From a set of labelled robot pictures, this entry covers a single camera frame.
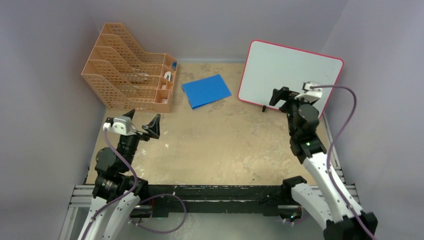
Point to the blue folder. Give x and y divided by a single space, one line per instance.
205 91

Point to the pink framed whiteboard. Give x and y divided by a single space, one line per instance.
272 66

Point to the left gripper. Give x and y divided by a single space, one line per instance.
152 127

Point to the orange plastic file organizer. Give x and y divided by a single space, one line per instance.
125 76

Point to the aluminium base frame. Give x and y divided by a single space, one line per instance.
210 199

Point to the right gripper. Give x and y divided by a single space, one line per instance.
284 94

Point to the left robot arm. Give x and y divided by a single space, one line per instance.
117 189

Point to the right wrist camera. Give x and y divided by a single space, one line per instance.
311 92

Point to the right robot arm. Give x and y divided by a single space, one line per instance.
335 210

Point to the white stapler in organizer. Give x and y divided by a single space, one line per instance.
168 75

